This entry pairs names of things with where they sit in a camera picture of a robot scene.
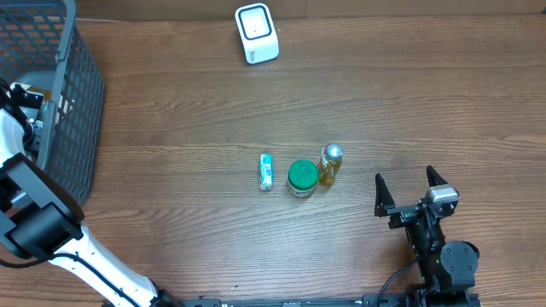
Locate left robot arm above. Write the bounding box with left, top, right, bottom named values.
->
left=1, top=82, right=180, bottom=306

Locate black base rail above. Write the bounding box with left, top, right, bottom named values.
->
left=177, top=294, right=482, bottom=307

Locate brown white snack packet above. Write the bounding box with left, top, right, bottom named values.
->
left=20, top=84, right=51, bottom=101

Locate yellow juice bottle silver cap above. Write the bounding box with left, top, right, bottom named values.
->
left=317, top=143, right=343, bottom=186

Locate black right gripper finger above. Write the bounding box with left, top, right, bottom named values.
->
left=375, top=173, right=396, bottom=217
left=426, top=165, right=447, bottom=187

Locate teal white tissue pack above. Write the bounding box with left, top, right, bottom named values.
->
left=258, top=153, right=273, bottom=191

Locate grey plastic mesh basket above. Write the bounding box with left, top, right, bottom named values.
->
left=1, top=0, right=106, bottom=205

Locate white barcode scanner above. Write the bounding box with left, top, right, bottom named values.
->
left=235, top=3, right=280, bottom=65

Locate green lid white jar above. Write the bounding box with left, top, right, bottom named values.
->
left=287, top=159, right=318, bottom=198

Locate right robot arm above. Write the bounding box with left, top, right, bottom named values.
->
left=375, top=165, right=480, bottom=306

